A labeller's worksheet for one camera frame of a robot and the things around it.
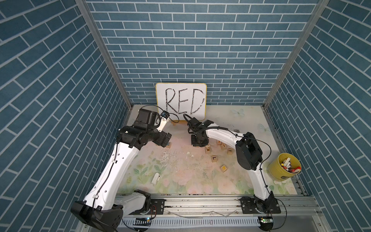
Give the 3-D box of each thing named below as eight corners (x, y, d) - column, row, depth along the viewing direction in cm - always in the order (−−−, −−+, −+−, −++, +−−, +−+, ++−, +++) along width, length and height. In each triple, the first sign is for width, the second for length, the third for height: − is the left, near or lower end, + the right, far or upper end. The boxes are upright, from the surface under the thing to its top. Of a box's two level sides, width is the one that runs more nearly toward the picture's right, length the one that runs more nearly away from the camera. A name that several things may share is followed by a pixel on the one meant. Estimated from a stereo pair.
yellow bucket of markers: (268, 182, 84) (281, 173, 72) (262, 164, 91) (273, 152, 79) (289, 182, 84) (305, 173, 72) (281, 164, 92) (295, 153, 80)
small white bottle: (152, 184, 83) (150, 182, 80) (156, 173, 87) (155, 171, 84) (156, 186, 82) (155, 184, 80) (161, 175, 86) (160, 173, 84)
